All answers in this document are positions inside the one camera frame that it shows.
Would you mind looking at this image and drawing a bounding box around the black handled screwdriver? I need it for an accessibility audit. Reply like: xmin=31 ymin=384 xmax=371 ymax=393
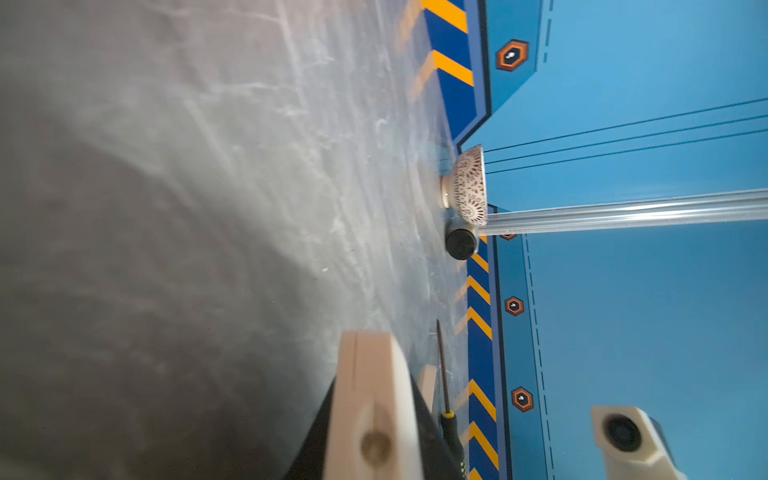
xmin=436 ymin=320 xmax=466 ymax=479

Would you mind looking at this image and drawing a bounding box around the patterned white ceramic bowl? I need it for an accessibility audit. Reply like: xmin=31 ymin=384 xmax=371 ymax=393
xmin=440 ymin=145 xmax=489 ymax=227

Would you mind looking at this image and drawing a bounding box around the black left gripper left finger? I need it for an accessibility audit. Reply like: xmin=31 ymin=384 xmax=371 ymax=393
xmin=283 ymin=381 xmax=335 ymax=480

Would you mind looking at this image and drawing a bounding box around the white air conditioner remote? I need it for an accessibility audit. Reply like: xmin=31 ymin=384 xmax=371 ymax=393
xmin=323 ymin=331 xmax=423 ymax=479

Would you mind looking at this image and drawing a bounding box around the aluminium corner post right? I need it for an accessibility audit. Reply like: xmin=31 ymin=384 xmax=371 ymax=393
xmin=477 ymin=189 xmax=767 ymax=236

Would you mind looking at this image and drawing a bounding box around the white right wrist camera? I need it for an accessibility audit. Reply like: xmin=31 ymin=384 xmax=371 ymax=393
xmin=590 ymin=406 xmax=687 ymax=480

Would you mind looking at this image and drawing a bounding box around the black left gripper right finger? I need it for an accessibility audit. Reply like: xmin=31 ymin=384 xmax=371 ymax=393
xmin=410 ymin=377 xmax=464 ymax=480

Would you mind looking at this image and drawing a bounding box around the white battery cover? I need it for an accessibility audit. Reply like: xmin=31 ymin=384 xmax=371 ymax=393
xmin=417 ymin=365 xmax=437 ymax=413

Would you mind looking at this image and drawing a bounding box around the glass jar with black lid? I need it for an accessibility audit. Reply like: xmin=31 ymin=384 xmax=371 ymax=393
xmin=445 ymin=217 xmax=479 ymax=261

